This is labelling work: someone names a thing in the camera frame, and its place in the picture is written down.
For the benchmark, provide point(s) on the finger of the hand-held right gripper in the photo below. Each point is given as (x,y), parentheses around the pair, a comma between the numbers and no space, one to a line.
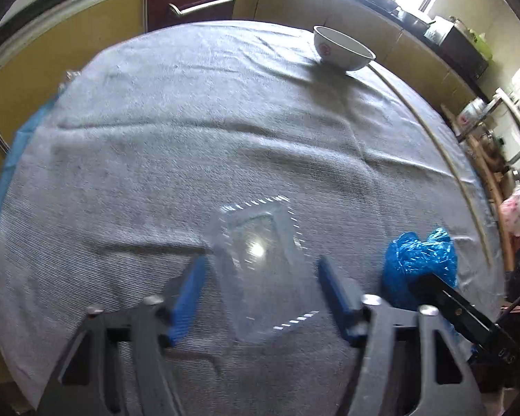
(459,307)

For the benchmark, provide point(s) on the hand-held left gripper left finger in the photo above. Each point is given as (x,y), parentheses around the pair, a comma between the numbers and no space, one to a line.
(186,299)

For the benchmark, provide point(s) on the metal storage rack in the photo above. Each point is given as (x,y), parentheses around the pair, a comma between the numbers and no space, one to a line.
(498,147)

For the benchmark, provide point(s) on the long thin wooden strip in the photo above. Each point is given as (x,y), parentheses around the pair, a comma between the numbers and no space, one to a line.
(437,138)

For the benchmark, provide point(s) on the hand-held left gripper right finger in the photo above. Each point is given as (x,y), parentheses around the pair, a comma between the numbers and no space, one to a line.
(340,301)

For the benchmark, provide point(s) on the black microwave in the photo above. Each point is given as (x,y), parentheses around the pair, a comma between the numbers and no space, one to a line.
(466,50)

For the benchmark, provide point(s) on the white jar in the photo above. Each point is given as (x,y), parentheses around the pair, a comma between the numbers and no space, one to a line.
(471,112)

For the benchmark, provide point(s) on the clear plastic container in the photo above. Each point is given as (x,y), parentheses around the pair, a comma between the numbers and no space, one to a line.
(264,264)

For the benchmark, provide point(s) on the white bowl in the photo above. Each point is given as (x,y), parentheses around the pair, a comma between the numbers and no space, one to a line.
(344,50)

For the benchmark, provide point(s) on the blue plastic bag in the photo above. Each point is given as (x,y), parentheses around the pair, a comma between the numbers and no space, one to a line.
(418,253)

